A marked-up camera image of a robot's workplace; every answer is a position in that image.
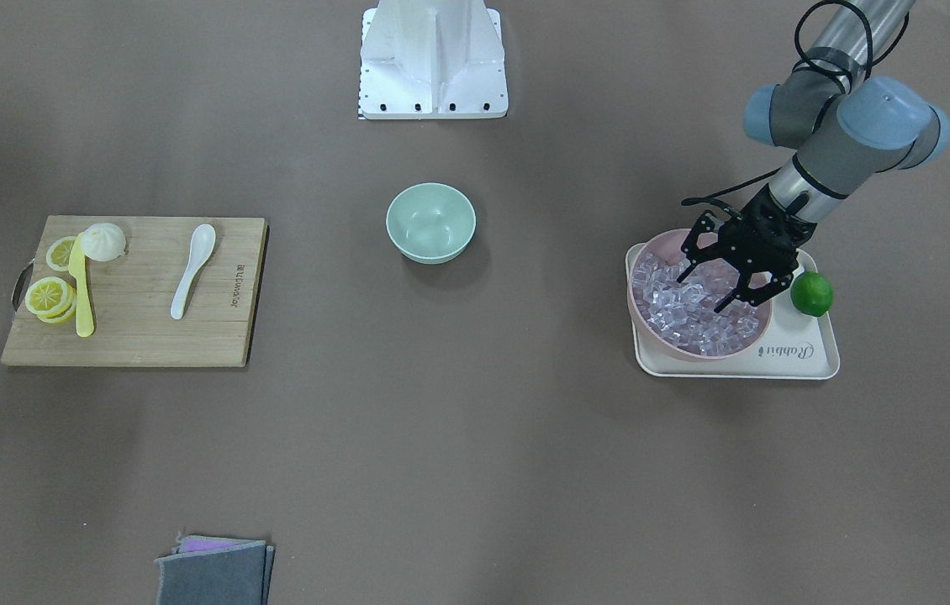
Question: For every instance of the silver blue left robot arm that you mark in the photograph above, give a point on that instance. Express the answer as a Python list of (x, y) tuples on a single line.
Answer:
[(843, 123)]

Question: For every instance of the pink bowl of ice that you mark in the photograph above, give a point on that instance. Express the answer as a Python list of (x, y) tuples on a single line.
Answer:
[(691, 316)]

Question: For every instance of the white ceramic spoon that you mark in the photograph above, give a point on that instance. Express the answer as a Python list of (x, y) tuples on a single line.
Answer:
[(202, 243)]

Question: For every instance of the cream rectangular tray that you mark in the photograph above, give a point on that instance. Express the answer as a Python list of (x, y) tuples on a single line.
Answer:
[(795, 346)]

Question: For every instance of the lemon slices stack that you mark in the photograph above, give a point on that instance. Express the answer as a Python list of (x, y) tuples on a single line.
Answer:
[(51, 300)]

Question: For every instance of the mint green bowl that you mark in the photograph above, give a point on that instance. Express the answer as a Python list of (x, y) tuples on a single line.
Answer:
[(431, 223)]

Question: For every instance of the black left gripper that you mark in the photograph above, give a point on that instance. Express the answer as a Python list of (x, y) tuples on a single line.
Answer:
[(771, 223)]

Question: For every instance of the single lemon slice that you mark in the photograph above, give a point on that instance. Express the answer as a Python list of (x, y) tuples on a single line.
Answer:
[(59, 253)]

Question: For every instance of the green lime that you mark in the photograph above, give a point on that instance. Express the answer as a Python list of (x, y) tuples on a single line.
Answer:
[(812, 294)]

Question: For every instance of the yellow plastic knife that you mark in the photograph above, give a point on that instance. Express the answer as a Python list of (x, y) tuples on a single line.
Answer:
[(77, 266)]

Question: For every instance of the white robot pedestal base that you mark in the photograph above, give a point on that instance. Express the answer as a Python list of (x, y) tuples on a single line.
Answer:
[(441, 60)]

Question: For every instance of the grey purple folded cloth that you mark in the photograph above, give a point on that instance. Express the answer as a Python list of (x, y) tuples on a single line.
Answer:
[(216, 570)]

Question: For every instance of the bamboo cutting board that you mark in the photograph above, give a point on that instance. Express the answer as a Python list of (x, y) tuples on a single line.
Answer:
[(131, 297)]

